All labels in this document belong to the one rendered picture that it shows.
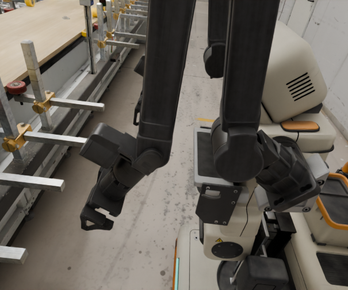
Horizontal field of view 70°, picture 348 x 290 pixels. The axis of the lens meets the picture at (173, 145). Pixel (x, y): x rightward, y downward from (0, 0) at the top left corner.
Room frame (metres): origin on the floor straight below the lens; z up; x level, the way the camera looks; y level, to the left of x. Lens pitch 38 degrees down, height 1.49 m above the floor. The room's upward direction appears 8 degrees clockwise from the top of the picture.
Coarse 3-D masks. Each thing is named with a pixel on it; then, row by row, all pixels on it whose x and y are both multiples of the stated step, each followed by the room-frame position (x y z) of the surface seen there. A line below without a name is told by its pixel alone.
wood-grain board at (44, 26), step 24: (48, 0) 3.01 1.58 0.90; (72, 0) 3.19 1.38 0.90; (96, 0) 3.37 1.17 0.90; (0, 24) 1.94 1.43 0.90; (24, 24) 2.02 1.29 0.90; (48, 24) 2.11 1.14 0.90; (72, 24) 2.20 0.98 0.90; (0, 48) 1.47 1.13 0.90; (48, 48) 1.58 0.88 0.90; (0, 72) 1.15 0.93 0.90; (24, 72) 1.19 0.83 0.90
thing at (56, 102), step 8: (16, 96) 1.03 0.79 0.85; (24, 96) 1.04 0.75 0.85; (32, 96) 1.05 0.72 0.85; (56, 104) 1.04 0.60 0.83; (64, 104) 1.04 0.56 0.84; (72, 104) 1.04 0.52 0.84; (80, 104) 1.04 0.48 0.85; (88, 104) 1.05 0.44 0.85; (96, 104) 1.06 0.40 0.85; (104, 104) 1.07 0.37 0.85
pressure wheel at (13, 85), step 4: (8, 84) 1.04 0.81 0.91; (12, 84) 1.05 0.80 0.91; (16, 84) 1.04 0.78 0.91; (20, 84) 1.06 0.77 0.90; (24, 84) 1.06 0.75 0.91; (8, 88) 1.01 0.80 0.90; (12, 88) 1.01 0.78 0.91; (16, 88) 1.01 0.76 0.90; (20, 88) 1.03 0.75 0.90; (24, 88) 1.04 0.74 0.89; (12, 92) 1.01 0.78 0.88; (16, 92) 1.01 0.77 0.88; (20, 92) 1.02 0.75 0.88; (24, 92) 1.04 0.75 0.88
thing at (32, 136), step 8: (0, 128) 0.81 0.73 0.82; (0, 136) 0.78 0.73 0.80; (24, 136) 0.79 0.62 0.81; (32, 136) 0.79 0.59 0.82; (40, 136) 0.79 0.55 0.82; (48, 136) 0.80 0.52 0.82; (56, 136) 0.81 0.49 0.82; (64, 136) 0.81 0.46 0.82; (64, 144) 0.79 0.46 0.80; (72, 144) 0.79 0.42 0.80; (80, 144) 0.79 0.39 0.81
